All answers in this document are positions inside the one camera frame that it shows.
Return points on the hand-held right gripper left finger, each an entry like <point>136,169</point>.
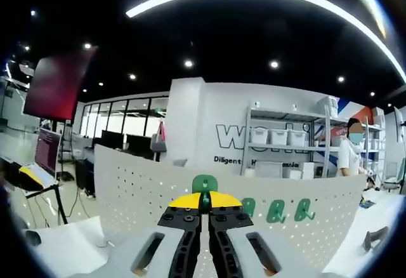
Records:
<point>149,252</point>

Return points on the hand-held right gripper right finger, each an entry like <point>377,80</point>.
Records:
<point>260,252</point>

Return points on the green hook assembly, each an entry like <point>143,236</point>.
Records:
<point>249,208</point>
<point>204,182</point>
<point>271,216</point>
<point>299,214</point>

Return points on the white perforated mounting plate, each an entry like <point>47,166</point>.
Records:
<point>142,179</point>

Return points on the laptop with purple screen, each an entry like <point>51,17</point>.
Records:
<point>47,151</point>

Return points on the black tripod laptop stand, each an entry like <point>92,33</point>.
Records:
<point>61,208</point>

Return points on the dark round object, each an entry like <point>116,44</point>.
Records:
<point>33,239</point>

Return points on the large dark red display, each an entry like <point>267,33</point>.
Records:
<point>54,84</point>

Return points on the black desk monitor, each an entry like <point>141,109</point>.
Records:
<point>139,146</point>
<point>112,140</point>

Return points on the glass office partition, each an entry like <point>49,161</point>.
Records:
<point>111,116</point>

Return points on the grey curved tool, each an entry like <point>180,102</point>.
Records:
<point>369,243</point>

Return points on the white storage bin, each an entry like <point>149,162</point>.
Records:
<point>279,138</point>
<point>261,138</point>
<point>298,139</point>

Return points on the grey metal shelf rack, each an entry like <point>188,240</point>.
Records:
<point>279,114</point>

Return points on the shelf rack with white boxes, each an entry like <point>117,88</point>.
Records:
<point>375,144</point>

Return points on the stack of white crates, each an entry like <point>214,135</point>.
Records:
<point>327,106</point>

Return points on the group of ceiling spotlights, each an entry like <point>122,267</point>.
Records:
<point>274,64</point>

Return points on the long ceiling light strip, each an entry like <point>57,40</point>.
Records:
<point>149,5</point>

